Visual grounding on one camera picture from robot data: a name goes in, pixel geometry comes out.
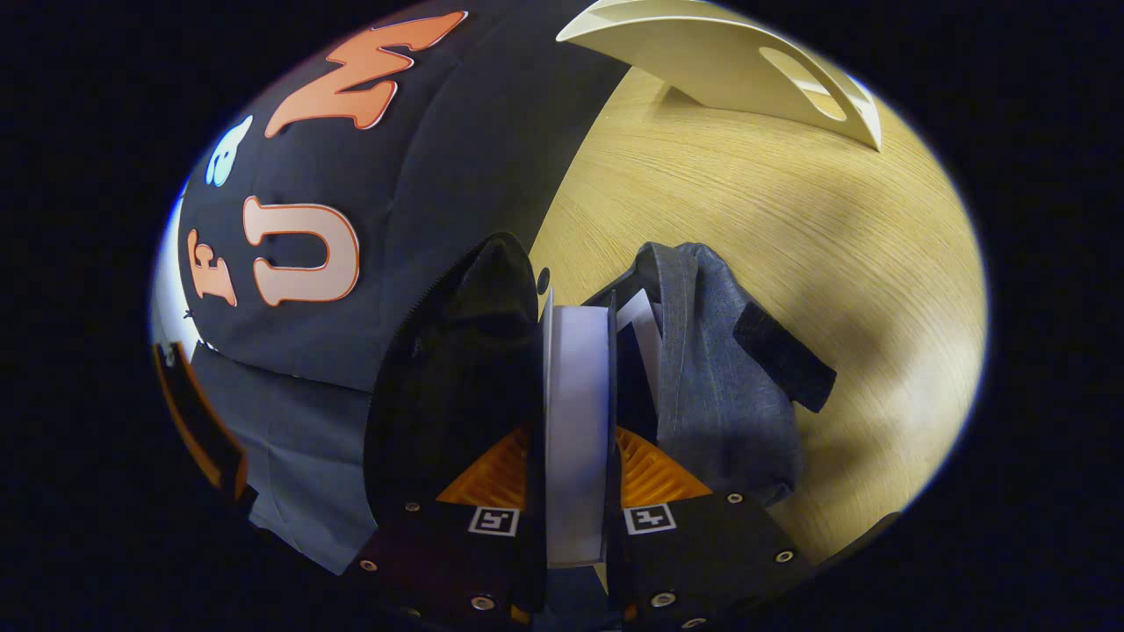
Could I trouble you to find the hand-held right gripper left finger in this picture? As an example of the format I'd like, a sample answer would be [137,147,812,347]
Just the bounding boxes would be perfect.
[345,426,547,632]

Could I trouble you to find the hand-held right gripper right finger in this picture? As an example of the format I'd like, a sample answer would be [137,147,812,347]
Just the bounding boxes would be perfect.
[606,426,815,632]

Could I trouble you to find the grey schoolbag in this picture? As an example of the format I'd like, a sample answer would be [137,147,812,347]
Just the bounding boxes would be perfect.
[364,232,838,529]

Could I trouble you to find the dark blue book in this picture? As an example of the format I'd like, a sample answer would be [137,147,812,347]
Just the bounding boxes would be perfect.
[539,303,617,568]

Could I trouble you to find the white book with blue picture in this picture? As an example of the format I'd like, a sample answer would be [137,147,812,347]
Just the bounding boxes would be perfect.
[615,289,665,406]

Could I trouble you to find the white bookshelf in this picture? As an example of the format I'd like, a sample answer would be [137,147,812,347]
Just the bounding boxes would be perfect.
[556,0,884,154]

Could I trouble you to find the black backdrop cloth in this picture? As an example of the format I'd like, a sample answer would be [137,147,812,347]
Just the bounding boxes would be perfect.
[171,0,635,578]

